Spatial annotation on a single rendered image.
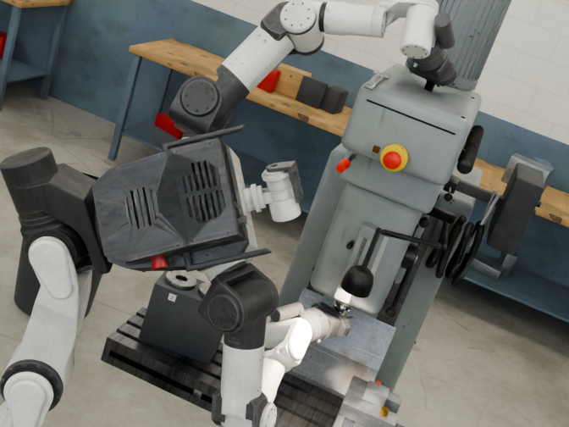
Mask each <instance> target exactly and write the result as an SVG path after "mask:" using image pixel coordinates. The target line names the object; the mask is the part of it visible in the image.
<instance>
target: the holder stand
mask: <svg viewBox="0 0 569 427"><path fill-rule="evenodd" d="M210 285H211V283H208V282H205V281H202V280H198V279H196V278H195V277H193V276H192V275H191V274H188V273H186V272H183V271H180V270H173V271H171V272H170V271H164V272H163V274H162V275H161V276H160V277H159V279H158V280H157V281H156V282H155V284H154V287H153V289H152V294H151V297H150V301H149V303H148V306H147V310H146V314H145V318H144V320H143V324H142V327H141V332H140V334H139V339H142V340H143V341H148V342H150V343H152V344H154V345H157V346H160V347H163V348H165V349H168V350H170V351H172V352H176V353H178V354H181V355H183V356H186V357H188V358H192V359H194V360H196V361H198V362H201V363H204V364H207V365H209V364H210V363H211V362H212V360H213V357H214V355H215V353H216V351H217V350H218V347H219V345H220V342H221V340H222V337H223V334H221V333H219V332H217V331H216V330H215V329H214V328H213V327H212V326H211V325H210V324H209V323H208V322H207V321H205V320H204V319H203V318H202V317H201V316H200V315H199V313H198V312H197V309H198V307H199V305H200V303H201V302H202V299H203V298H204V297H205V295H206V293H207V290H208V289H209V287H210Z"/></svg>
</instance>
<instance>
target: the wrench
mask: <svg viewBox="0 0 569 427"><path fill-rule="evenodd" d="M373 74H374V75H375V76H374V77H373V78H372V79H371V80H370V81H369V82H368V83H367V84H366V85H365V86H364V88H366V89H368V90H371V91H372V90H373V89H374V88H375V87H376V86H377V85H378V84H379V83H380V82H381V81H382V79H383V78H385V79H387V80H388V79H389V78H390V77H391V75H390V74H387V75H384V74H381V73H379V70H377V69H376V70H374V72H373Z"/></svg>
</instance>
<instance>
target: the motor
mask: <svg viewBox="0 0 569 427"><path fill-rule="evenodd" d="M435 1H436V2H437V3H438V5H439V12H438V14H439V13H447V14H449V15H450V19H451V24H452V28H453V31H454V36H455V40H456V42H455V45H454V46H453V47H451V48H448V49H447V54H448V55H449V58H450V61H451V62H452V63H454V65H455V68H456V79H455V81H454V82H453V84H452V85H451V84H449V85H447V86H450V87H453V88H455V89H459V90H463V91H472V90H475V88H476V85H477V83H478V80H479V77H480V75H481V73H482V71H483V67H484V65H485V64H486V61H487V59H488V56H489V54H490V51H491V49H492V46H493V45H494V41H495V39H496V37H497V35H498V33H499V30H500V27H501V25H502V23H503V20H504V18H505V15H506V13H507V10H508V8H509V6H510V4H511V0H435Z"/></svg>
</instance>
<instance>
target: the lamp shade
mask: <svg viewBox="0 0 569 427"><path fill-rule="evenodd" d="M341 288H342V289H343V290H344V291H346V292H347V293H349V294H351V295H352V296H354V297H361V298H365V297H368V296H369V294H370V292H371V290H372V288H373V273H372V272H371V271H370V269H369V268H366V269H364V268H362V266H361V265H355V266H351V267H350V268H349V270H348V271H347V272H346V273H345V275H344V278H343V280H342V282H341Z"/></svg>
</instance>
